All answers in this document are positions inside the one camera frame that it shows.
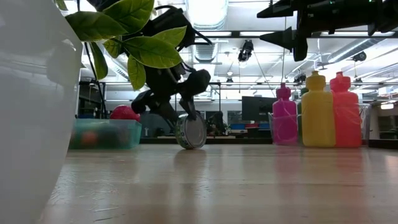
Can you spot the small orange tangerine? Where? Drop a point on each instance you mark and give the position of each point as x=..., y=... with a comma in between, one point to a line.
x=89, y=138

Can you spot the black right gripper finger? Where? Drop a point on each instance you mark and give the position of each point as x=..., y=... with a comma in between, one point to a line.
x=280, y=10
x=280, y=38

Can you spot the yellow plastic bottle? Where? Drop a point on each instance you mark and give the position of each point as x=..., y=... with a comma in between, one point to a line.
x=317, y=115

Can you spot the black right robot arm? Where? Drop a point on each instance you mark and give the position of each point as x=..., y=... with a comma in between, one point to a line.
x=387, y=15

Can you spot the white plant pot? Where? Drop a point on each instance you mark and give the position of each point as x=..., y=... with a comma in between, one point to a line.
x=31, y=109

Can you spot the black overhead camera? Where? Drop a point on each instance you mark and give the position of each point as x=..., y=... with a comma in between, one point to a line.
x=245, y=51

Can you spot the clear plastic bin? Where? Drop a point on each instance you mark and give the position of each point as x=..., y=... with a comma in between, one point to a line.
x=367, y=124

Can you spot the person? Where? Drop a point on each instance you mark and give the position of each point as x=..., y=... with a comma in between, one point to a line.
x=217, y=119

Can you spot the green leafy plant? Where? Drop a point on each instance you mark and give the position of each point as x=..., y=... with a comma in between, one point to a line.
x=152, y=51

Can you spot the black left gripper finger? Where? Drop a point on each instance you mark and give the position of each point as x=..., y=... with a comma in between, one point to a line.
x=189, y=109
x=169, y=113

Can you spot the white green label tin can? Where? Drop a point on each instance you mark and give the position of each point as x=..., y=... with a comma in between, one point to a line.
x=192, y=132

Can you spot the bright red apple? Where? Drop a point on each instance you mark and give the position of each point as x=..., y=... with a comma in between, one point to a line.
x=124, y=113

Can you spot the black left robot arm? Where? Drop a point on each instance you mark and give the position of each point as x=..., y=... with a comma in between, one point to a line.
x=171, y=21

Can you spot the orange plastic bottle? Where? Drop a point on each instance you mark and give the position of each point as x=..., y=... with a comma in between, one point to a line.
x=346, y=118

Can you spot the pink plastic bottle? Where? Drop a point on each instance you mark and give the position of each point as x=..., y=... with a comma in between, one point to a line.
x=284, y=121

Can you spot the black monitor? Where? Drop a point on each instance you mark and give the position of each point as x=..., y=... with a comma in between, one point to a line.
x=258, y=109

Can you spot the teal plastic bin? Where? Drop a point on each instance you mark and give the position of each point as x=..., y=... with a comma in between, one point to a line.
x=124, y=133

